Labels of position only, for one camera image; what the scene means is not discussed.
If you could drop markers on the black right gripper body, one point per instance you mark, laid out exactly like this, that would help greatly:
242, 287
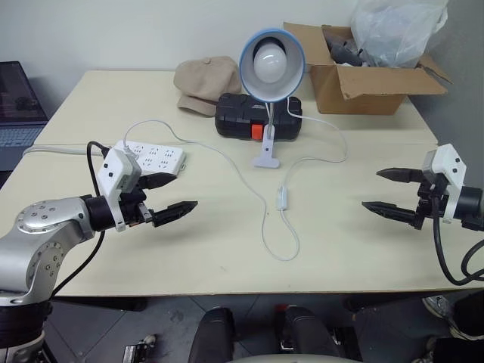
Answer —
429, 206

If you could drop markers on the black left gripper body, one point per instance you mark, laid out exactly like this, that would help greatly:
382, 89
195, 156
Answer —
133, 210

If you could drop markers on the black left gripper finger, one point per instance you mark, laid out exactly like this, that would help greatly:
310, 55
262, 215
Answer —
159, 179
175, 210

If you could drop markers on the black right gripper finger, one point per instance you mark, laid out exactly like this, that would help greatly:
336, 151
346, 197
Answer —
393, 213
402, 175

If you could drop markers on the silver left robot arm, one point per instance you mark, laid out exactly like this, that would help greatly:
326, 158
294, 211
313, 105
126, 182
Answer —
36, 242

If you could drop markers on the blue white clip desk lamp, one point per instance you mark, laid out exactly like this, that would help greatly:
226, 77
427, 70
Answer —
264, 90

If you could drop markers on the white power strip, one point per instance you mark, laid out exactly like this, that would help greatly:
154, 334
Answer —
162, 157

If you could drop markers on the brown cardboard box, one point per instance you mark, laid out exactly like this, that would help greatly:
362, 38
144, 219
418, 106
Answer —
359, 90

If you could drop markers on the black tool case orange latch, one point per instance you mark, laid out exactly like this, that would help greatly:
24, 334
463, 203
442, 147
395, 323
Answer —
236, 117

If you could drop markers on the white grey sneaker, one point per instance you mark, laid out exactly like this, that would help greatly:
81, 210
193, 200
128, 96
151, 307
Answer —
438, 306

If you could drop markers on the beige newsboy cap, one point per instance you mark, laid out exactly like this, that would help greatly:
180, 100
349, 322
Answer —
204, 83

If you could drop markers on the dark rounded shape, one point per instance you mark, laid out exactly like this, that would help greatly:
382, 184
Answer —
211, 336
306, 329

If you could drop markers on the dark grey items in box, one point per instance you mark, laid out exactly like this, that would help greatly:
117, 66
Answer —
342, 49

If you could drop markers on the clear plastic bag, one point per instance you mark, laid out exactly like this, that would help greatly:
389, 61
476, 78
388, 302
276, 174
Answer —
393, 34

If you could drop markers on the laptop computer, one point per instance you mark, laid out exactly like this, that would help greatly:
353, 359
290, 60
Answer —
15, 113

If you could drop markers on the white light bulb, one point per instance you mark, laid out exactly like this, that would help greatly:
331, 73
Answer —
268, 65

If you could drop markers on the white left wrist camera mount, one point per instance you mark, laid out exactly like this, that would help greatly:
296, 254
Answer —
113, 170

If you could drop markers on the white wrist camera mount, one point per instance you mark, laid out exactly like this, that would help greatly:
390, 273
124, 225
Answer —
448, 162
113, 170

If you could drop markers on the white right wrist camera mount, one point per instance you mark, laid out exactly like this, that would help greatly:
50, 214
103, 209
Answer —
448, 162

